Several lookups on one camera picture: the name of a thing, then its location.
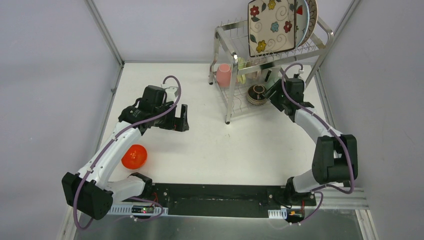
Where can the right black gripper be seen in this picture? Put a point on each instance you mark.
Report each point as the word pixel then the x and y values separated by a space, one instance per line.
pixel 277 86

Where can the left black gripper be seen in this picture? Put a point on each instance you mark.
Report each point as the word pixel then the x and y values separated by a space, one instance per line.
pixel 175 118

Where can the dark patterned cream bowl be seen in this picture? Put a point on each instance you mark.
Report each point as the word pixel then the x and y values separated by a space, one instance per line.
pixel 255 95

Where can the white ribbed mug black handle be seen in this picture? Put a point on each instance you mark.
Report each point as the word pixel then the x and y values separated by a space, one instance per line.
pixel 268 75

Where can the pale yellow mug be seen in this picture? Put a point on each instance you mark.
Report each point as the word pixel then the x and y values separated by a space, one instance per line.
pixel 241 78

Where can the pink cup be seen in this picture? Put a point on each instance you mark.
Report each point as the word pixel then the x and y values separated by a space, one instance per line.
pixel 223 75

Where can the orange plastic bowl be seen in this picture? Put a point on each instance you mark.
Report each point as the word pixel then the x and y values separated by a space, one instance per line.
pixel 135 157

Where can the square floral plate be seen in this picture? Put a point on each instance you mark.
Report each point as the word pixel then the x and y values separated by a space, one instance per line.
pixel 271 27

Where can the watermelon pattern round plate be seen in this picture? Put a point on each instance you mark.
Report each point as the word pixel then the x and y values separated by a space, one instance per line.
pixel 302 14

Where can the brown rim petal pattern plate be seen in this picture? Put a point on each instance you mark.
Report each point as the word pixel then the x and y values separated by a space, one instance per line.
pixel 313 18

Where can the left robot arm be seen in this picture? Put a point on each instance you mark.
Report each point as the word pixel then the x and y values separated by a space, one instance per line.
pixel 90 190

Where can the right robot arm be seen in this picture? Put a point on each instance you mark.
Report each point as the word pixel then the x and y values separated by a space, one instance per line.
pixel 335 158

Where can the steel two-tier dish rack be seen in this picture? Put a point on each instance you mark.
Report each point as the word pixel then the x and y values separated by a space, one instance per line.
pixel 231 42

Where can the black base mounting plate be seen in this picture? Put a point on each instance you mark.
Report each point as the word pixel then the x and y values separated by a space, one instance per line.
pixel 218 200

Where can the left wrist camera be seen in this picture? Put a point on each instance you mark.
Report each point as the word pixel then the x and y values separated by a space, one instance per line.
pixel 171 92

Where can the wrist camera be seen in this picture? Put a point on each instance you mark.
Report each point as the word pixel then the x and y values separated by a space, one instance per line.
pixel 171 92
pixel 299 74

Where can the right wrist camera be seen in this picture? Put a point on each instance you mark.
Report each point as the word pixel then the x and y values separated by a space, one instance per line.
pixel 299 74

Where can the left white cable duct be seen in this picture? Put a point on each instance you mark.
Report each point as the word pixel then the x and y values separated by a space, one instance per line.
pixel 137 210

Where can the white cable duct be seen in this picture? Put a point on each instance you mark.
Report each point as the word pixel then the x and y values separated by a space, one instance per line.
pixel 278 213
pixel 137 210

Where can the right white cable duct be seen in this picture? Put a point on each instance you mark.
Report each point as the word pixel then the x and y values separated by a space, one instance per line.
pixel 278 213

